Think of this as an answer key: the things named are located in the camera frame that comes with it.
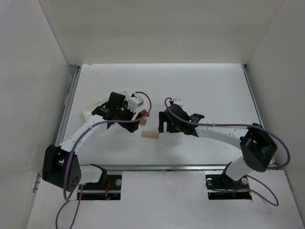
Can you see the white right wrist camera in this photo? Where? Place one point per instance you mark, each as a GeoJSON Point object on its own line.
{"type": "Point", "coordinates": [177, 102]}

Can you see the dark striped wood block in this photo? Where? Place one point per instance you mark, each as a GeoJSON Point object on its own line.
{"type": "Point", "coordinates": [142, 122]}

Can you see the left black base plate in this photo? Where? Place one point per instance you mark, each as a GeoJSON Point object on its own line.
{"type": "Point", "coordinates": [112, 183]}

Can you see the white plastic tray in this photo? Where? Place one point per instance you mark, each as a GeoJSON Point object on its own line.
{"type": "Point", "coordinates": [87, 110]}

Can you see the aluminium rail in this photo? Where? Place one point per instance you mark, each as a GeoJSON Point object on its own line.
{"type": "Point", "coordinates": [66, 104]}
{"type": "Point", "coordinates": [164, 167]}
{"type": "Point", "coordinates": [252, 95]}

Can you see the left aluminium rail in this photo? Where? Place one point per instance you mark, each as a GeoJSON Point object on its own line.
{"type": "Point", "coordinates": [66, 104]}

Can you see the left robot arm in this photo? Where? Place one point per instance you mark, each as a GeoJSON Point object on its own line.
{"type": "Point", "coordinates": [61, 165]}

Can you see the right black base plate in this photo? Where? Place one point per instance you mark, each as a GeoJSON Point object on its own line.
{"type": "Point", "coordinates": [221, 182]}

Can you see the right aluminium rail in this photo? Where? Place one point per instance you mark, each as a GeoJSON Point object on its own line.
{"type": "Point", "coordinates": [252, 95]}

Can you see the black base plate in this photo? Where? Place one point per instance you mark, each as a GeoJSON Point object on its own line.
{"type": "Point", "coordinates": [112, 183]}
{"type": "Point", "coordinates": [221, 182]}

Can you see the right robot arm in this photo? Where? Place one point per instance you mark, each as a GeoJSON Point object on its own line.
{"type": "Point", "coordinates": [256, 145]}

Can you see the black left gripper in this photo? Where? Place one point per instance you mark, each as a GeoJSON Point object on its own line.
{"type": "Point", "coordinates": [131, 121]}

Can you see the front aluminium rail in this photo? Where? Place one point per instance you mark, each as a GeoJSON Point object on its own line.
{"type": "Point", "coordinates": [164, 167]}

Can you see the orange triangular wood block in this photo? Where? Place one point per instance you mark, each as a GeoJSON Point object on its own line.
{"type": "Point", "coordinates": [143, 112]}

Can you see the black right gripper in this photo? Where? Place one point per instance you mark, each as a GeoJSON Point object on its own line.
{"type": "Point", "coordinates": [167, 119]}

